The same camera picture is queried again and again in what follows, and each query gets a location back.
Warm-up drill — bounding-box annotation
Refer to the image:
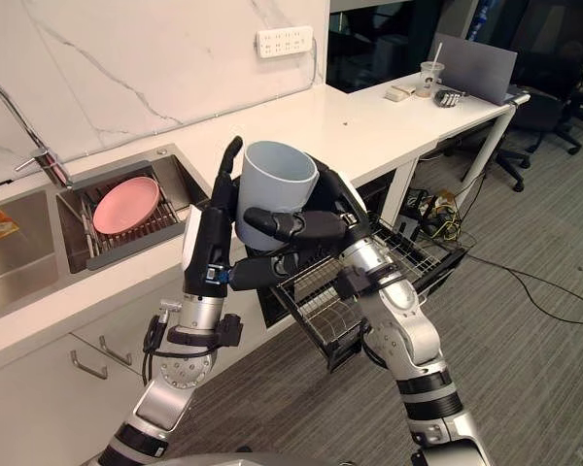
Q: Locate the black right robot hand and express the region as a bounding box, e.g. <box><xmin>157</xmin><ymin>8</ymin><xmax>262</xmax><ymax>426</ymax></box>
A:
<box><xmin>243</xmin><ymin>152</ymin><xmax>371</xmax><ymax>258</ymax></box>

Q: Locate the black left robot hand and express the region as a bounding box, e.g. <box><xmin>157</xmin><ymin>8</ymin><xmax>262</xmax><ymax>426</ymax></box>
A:
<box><xmin>181</xmin><ymin>135</ymin><xmax>301</xmax><ymax>299</ymax></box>

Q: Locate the light blue cup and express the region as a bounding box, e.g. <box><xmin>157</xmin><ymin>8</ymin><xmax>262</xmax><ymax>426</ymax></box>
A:
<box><xmin>235</xmin><ymin>140</ymin><xmax>320</xmax><ymax>251</ymax></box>

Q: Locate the grey sink drying rack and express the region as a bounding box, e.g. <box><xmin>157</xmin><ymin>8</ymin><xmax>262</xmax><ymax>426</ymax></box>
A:
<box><xmin>55</xmin><ymin>163</ymin><xmax>191</xmax><ymax>272</ymax></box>

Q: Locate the clear plastic cup with straw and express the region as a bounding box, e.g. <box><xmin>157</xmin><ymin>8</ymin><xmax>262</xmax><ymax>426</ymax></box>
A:
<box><xmin>414</xmin><ymin>40</ymin><xmax>444</xmax><ymax>99</ymax></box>

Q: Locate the stainless steel sink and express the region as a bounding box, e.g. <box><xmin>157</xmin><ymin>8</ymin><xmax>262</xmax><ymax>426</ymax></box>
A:
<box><xmin>0</xmin><ymin>144</ymin><xmax>211</xmax><ymax>325</ymax></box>

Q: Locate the black floor power strip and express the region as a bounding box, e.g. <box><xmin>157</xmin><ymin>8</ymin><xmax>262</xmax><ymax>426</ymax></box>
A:
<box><xmin>398</xmin><ymin>187</ymin><xmax>463</xmax><ymax>240</ymax></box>

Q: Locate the pink plate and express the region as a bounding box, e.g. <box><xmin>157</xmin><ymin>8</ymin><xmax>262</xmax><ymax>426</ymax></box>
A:
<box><xmin>92</xmin><ymin>176</ymin><xmax>161</xmax><ymax>236</ymax></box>

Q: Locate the small white box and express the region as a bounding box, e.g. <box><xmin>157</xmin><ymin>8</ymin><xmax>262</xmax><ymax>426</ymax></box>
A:
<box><xmin>384</xmin><ymin>84</ymin><xmax>418</xmax><ymax>103</ymax></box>

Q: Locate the black remote with buttons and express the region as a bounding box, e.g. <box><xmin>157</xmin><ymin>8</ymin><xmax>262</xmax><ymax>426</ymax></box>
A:
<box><xmin>433</xmin><ymin>88</ymin><xmax>468</xmax><ymax>110</ymax></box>

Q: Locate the white table leg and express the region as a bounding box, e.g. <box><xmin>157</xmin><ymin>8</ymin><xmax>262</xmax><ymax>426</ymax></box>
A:
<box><xmin>460</xmin><ymin>102</ymin><xmax>517</xmax><ymax>183</ymax></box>

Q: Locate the grey open laptop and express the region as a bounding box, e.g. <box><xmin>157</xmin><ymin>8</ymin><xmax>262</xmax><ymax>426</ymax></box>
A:
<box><xmin>431</xmin><ymin>32</ymin><xmax>532</xmax><ymax>107</ymax></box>

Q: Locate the chrome kitchen faucet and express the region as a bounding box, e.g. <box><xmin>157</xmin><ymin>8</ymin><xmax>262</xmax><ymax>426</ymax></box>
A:
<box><xmin>0</xmin><ymin>74</ymin><xmax>75</xmax><ymax>189</ymax></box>

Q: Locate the black wire dishwasher rack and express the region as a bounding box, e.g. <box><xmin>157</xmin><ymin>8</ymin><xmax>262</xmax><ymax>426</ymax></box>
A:
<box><xmin>270</xmin><ymin>223</ymin><xmax>467</xmax><ymax>373</ymax></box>

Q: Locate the silver cabinet handle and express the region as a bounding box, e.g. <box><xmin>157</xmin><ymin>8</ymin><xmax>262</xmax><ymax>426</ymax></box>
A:
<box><xmin>98</xmin><ymin>334</ymin><xmax>134</xmax><ymax>366</ymax></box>
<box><xmin>69</xmin><ymin>349</ymin><xmax>110</xmax><ymax>381</ymax></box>

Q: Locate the white wall power strip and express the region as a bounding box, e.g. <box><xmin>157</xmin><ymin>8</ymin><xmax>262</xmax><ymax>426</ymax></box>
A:
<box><xmin>256</xmin><ymin>26</ymin><xmax>315</xmax><ymax>60</ymax></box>

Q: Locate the black floor cable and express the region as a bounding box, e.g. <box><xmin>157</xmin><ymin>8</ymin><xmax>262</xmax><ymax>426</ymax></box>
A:
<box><xmin>464</xmin><ymin>255</ymin><xmax>583</xmax><ymax>325</ymax></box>

